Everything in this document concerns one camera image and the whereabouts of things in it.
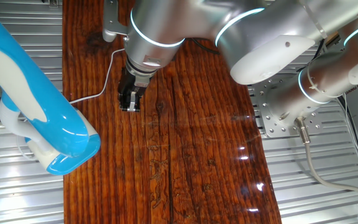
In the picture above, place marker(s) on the small metal bracket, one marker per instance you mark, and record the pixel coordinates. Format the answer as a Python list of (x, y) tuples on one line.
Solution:
[(53, 3)]

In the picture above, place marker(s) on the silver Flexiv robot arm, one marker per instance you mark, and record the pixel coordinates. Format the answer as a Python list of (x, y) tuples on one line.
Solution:
[(259, 46)]

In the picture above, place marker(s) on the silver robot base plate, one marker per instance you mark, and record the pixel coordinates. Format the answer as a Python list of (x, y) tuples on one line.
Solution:
[(259, 93)]

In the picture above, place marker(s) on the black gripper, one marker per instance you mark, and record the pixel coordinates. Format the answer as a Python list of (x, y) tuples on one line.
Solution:
[(129, 82)]

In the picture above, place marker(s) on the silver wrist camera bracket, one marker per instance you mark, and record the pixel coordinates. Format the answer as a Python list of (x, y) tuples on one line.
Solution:
[(113, 15)]

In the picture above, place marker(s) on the wood grain table mat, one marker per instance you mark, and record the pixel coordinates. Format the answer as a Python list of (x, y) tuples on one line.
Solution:
[(197, 155)]

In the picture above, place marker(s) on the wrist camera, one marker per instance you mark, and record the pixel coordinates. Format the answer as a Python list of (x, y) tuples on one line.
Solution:
[(109, 35)]

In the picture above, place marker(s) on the blue and white desk lamp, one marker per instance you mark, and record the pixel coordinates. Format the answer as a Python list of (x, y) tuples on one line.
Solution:
[(57, 124)]

